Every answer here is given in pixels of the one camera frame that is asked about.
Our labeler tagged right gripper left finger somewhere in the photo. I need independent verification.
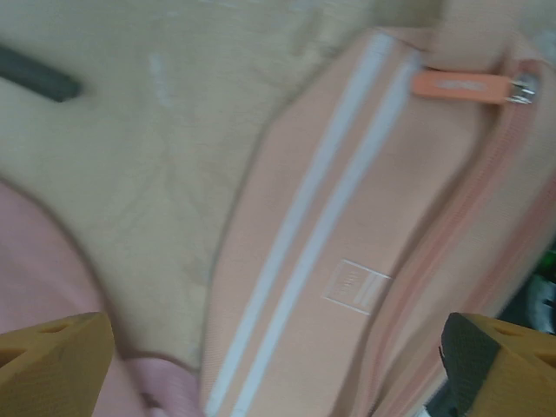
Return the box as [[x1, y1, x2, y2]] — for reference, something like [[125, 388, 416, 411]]
[[0, 312, 115, 417]]

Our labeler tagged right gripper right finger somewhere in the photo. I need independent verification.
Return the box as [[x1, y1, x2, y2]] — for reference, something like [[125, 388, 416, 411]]
[[438, 312, 556, 417]]

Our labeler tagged pink student backpack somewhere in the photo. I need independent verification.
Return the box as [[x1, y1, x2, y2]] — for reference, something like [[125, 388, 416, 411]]
[[0, 177, 201, 417]]

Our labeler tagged peach zip pencil case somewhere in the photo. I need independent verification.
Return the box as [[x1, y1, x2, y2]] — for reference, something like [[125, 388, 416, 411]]
[[199, 25, 556, 417]]

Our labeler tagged black pen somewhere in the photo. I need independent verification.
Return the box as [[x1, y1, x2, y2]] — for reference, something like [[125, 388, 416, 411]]
[[0, 43, 83, 103]]

